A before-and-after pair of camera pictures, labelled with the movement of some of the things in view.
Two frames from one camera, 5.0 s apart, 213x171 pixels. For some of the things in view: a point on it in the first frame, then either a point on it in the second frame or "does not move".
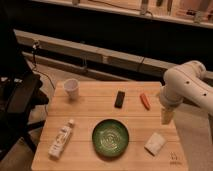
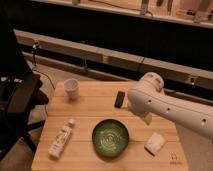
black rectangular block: x=119 y=99 does not move
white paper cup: x=71 y=86 does not move
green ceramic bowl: x=110 y=138 does not move
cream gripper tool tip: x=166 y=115 -> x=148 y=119
